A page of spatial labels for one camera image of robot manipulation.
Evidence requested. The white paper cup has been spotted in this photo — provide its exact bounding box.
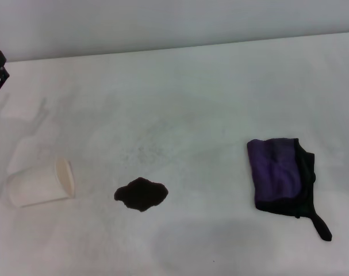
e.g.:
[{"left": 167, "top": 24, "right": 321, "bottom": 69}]
[{"left": 5, "top": 156, "right": 76, "bottom": 208}]

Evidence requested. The purple rag with black trim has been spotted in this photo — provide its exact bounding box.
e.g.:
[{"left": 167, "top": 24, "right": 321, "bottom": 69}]
[{"left": 246, "top": 137, "right": 333, "bottom": 242}]

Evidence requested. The black water stain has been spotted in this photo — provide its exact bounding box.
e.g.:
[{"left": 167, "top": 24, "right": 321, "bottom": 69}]
[{"left": 114, "top": 177, "right": 170, "bottom": 213}]

